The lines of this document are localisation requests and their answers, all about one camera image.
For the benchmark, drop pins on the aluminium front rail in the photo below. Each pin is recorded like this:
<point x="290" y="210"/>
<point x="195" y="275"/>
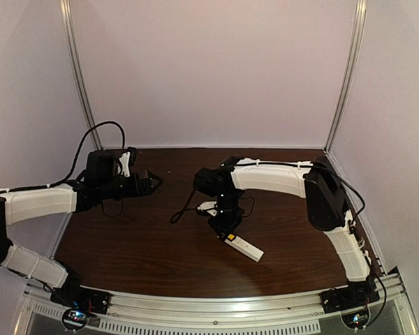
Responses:
<point x="301" y="313"/>

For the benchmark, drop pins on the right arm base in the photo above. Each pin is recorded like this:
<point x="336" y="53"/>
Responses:
<point x="353" y="306"/>

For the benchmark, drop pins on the right aluminium frame post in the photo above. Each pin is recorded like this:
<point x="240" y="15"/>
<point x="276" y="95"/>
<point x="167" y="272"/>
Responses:
<point x="359" y="22"/>

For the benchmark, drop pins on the white remote control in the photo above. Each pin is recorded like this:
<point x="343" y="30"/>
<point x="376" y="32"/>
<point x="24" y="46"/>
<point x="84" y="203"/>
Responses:
<point x="242" y="246"/>

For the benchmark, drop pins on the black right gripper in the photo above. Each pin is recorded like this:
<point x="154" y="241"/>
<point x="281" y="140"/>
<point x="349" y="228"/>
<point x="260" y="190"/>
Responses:
<point x="225" y="223"/>

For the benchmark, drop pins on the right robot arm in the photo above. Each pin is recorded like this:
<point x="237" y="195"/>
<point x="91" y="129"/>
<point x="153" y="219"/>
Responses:
<point x="327" y="209"/>

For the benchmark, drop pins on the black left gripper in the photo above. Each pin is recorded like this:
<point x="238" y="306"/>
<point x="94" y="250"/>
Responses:
<point x="144" y="181"/>

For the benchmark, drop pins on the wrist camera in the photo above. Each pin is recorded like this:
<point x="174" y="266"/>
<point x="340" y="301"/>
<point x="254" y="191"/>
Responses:
<point x="208" y="208"/>
<point x="126" y="160"/>

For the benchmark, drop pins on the aluminium frame post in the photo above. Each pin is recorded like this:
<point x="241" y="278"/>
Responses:
<point x="359" y="22"/>
<point x="78" y="77"/>

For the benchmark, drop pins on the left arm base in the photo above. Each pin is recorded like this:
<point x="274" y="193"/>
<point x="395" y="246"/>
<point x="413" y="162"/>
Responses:
<point x="82" y="310"/>

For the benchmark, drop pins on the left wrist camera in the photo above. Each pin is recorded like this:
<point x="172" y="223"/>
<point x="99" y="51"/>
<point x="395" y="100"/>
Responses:
<point x="126" y="160"/>

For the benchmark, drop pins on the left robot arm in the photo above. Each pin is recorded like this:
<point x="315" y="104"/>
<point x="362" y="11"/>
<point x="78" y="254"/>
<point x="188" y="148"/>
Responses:
<point x="107" y="176"/>

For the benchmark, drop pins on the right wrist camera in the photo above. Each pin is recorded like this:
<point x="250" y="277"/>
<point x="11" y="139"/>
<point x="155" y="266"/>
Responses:
<point x="208" y="208"/>

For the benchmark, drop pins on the left aluminium frame post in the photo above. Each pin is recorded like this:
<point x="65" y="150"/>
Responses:
<point x="78" y="77"/>

